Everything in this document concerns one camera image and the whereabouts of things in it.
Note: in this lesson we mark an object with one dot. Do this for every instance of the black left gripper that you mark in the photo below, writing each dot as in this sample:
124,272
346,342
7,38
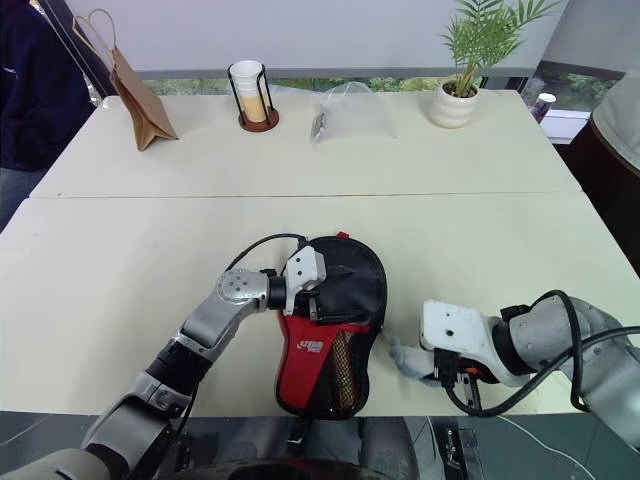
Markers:
310,302

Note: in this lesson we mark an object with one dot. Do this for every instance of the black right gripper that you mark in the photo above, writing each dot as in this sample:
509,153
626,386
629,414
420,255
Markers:
471,381

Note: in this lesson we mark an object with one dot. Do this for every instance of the black and red paddle case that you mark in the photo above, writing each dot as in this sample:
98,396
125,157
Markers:
340,320

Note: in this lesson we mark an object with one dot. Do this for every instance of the grey fabric zipper pull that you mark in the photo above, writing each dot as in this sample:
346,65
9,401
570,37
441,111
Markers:
412,362

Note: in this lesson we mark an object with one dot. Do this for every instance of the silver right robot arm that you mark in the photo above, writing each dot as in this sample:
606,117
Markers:
575,340

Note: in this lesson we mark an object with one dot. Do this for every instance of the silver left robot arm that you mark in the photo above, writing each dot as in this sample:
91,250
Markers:
220,310

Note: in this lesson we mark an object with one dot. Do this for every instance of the clear plastic bag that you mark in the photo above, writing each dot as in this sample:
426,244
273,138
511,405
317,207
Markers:
357,115

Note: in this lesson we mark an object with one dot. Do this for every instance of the paper cups in holder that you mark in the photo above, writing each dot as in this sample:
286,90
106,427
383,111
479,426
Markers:
259,122

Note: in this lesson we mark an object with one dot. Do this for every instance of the white ribbed plant pot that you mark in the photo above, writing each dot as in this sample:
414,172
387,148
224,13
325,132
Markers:
452,107

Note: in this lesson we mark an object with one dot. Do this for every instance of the stack of white paper cups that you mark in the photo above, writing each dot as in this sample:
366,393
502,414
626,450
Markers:
246,85

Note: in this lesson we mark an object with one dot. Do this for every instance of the dark round glass-topped table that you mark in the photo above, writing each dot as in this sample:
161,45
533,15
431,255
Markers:
607,165

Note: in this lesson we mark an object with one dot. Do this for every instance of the brown paper bag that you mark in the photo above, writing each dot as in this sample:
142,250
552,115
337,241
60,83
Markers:
145,105

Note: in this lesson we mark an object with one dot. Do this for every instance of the white and purple paper cup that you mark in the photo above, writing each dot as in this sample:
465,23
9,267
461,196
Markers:
546,105

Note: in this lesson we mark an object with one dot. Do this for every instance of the green palm plant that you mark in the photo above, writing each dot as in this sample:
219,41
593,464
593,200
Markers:
480,35

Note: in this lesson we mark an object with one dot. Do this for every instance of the black slanted pole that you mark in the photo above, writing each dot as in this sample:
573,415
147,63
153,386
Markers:
82,50

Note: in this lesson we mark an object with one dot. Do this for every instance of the person in dark jacket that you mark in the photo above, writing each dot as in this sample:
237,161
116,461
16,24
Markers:
35,90

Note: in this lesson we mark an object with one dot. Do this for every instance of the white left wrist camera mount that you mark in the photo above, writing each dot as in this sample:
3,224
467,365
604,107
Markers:
305,267

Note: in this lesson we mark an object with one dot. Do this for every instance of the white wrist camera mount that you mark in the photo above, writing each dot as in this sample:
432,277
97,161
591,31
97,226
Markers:
305,267
455,325

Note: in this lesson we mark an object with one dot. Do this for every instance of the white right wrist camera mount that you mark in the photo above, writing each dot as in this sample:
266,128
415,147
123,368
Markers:
455,325

